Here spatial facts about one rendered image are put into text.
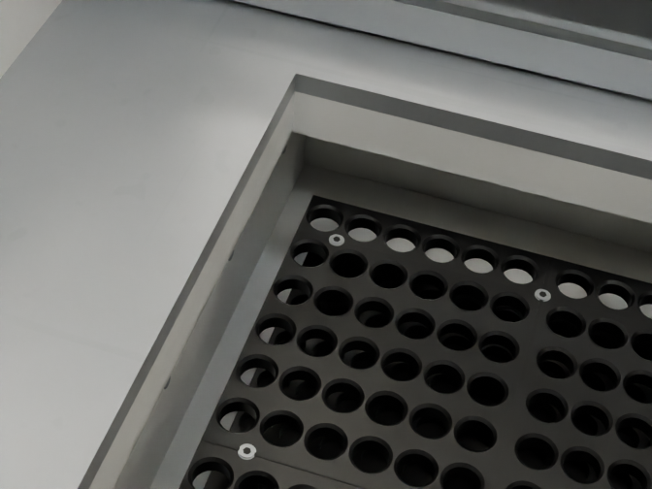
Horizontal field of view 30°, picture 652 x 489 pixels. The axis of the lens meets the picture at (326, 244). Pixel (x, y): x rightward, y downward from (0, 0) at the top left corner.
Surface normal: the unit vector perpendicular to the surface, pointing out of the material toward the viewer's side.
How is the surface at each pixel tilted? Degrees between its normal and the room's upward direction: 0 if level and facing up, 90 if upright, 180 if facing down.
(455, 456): 0
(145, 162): 0
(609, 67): 90
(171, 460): 0
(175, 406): 90
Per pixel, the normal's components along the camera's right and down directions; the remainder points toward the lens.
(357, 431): 0.06, -0.68
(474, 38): -0.29, 0.69
